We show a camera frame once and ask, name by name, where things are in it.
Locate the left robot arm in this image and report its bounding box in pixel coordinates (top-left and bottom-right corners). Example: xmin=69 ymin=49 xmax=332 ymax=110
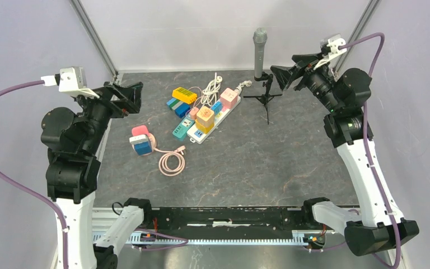
xmin=41 ymin=82 xmax=153 ymax=268

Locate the pink cube socket adapter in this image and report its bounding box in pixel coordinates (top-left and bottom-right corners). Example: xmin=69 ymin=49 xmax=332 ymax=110
xmin=220 ymin=88 xmax=239 ymax=109

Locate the pink coiled cable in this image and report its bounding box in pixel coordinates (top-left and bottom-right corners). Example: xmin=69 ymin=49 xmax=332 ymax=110
xmin=152 ymin=145 xmax=187 ymax=177

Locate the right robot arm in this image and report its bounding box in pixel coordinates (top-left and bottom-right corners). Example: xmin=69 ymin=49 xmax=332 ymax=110
xmin=270 ymin=54 xmax=419 ymax=256

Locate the black microphone tripod stand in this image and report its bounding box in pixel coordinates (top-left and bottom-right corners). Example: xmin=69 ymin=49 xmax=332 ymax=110
xmin=243 ymin=71 xmax=282 ymax=125

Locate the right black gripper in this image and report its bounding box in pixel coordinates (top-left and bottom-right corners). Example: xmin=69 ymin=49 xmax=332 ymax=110
xmin=272 ymin=51 xmax=342 ymax=113

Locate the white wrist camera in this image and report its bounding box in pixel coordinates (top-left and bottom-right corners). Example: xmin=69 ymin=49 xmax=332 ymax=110
xmin=41 ymin=67 xmax=100 ymax=99
xmin=314 ymin=34 xmax=347 ymax=70

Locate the grey microphone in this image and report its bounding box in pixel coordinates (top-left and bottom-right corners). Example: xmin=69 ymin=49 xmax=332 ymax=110
xmin=253 ymin=27 xmax=268 ymax=80

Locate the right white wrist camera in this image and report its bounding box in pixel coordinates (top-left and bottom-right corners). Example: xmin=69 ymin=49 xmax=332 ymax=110
xmin=314 ymin=34 xmax=347 ymax=70

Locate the small blue plug adapter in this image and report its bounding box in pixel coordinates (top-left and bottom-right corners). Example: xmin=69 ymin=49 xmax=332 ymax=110
xmin=211 ymin=101 xmax=223 ymax=115

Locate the beige cube socket adapter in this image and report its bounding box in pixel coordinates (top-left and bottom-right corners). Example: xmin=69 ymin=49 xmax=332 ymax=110
xmin=197 ymin=106 xmax=214 ymax=127

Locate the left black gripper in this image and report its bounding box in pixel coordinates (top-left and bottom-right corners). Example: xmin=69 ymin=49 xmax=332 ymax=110
xmin=74 ymin=77 xmax=143 ymax=152

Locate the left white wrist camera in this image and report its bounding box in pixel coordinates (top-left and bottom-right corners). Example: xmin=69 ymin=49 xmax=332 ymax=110
xmin=41 ymin=67 xmax=100 ymax=99

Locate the blue white cube adapter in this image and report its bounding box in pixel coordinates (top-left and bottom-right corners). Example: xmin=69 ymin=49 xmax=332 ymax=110
xmin=129 ymin=134 xmax=153 ymax=156

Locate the white coiled power cord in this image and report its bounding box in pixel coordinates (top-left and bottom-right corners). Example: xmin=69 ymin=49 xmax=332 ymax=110
xmin=189 ymin=72 xmax=224 ymax=108

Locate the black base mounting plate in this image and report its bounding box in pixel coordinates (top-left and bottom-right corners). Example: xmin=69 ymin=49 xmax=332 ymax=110
xmin=141 ymin=206 xmax=329 ymax=240

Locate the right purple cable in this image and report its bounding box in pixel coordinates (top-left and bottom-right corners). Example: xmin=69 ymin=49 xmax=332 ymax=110
xmin=339 ymin=32 xmax=402 ymax=269

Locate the white multicolour power strip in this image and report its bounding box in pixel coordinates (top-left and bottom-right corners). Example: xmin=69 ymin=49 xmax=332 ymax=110
xmin=187 ymin=76 xmax=253 ymax=144

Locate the grey slotted cable duct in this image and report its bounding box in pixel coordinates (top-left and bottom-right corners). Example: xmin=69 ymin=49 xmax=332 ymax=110
xmin=88 ymin=207 xmax=361 ymax=247

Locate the blue green power strip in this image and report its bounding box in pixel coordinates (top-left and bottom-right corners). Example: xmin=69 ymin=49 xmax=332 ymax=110
xmin=166 ymin=98 xmax=190 ymax=118

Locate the pink round socket reel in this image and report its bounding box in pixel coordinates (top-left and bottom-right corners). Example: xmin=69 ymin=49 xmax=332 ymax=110
xmin=129 ymin=125 xmax=157 ymax=156

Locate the teal power strip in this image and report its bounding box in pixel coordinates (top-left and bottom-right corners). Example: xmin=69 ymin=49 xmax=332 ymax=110
xmin=172 ymin=117 xmax=195 ymax=141

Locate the yellow cube socket adapter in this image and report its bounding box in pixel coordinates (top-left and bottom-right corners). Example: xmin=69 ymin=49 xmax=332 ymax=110
xmin=195 ymin=120 xmax=214 ymax=135

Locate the yellow rectangular power strip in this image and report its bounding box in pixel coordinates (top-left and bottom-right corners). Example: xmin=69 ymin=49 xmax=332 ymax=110
xmin=172 ymin=87 xmax=198 ymax=104

